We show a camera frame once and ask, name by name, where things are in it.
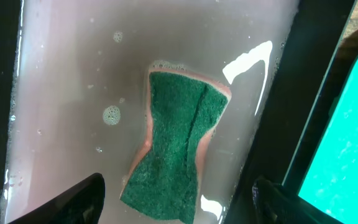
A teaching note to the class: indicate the black water tray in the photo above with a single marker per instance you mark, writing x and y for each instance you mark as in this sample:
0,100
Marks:
72,87

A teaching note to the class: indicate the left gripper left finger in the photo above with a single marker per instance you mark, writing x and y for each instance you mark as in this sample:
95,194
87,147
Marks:
81,204

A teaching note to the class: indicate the green scrub sponge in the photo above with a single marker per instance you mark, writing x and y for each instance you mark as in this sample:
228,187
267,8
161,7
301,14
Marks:
182,112

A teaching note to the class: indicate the teal plastic tray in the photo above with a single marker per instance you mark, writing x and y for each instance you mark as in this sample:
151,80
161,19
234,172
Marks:
324,170

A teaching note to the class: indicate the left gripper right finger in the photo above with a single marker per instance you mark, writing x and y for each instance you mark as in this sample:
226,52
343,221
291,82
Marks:
275,205

